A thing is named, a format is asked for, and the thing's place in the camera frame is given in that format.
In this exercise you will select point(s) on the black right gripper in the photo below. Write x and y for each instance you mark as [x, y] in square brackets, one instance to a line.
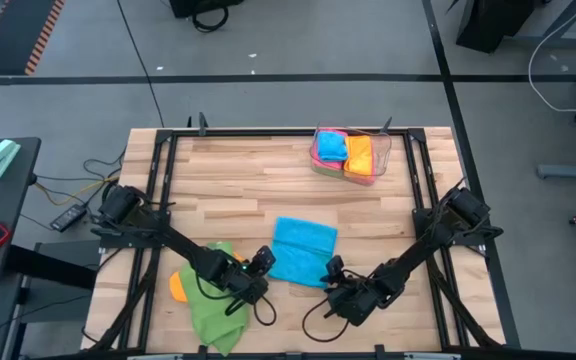
[360, 300]

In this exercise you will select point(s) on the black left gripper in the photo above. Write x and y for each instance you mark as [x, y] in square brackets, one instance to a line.
[238, 277]

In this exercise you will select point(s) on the blue microfiber towel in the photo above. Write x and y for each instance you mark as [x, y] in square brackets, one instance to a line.
[300, 250]
[332, 145]

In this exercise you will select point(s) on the green microfiber towel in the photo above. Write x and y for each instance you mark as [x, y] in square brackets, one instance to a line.
[213, 320]
[325, 173]

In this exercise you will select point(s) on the pink microfiber towel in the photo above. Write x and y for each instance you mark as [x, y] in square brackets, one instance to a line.
[325, 165]
[363, 180]

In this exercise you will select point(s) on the orange microfiber towel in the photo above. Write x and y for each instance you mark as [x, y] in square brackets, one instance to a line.
[177, 290]
[359, 155]

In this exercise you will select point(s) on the clear plastic bin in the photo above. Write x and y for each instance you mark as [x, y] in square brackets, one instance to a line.
[385, 150]

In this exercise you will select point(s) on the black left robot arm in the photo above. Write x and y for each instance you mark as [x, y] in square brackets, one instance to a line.
[168, 237]

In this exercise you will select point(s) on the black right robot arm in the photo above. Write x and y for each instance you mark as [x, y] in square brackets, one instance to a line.
[418, 250]

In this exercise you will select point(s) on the black table clamp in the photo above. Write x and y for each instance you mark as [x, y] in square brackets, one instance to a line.
[202, 125]
[379, 351]
[385, 126]
[203, 351]

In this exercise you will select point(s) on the black power adapter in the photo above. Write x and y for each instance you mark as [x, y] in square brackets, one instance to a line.
[68, 217]

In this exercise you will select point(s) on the black side desk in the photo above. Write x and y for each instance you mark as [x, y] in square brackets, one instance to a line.
[8, 200]

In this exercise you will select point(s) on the gray desk foot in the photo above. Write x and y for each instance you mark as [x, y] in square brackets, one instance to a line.
[573, 171]

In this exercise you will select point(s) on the black equipment box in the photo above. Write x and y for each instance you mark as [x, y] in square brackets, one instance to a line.
[203, 6]

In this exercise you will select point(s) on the black cabinet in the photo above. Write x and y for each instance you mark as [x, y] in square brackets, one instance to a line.
[493, 22]

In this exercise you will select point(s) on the gray desk leg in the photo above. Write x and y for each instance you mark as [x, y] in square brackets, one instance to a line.
[568, 39]

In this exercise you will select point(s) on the black mat with orange stripes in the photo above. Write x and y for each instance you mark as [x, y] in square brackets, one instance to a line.
[8, 35]

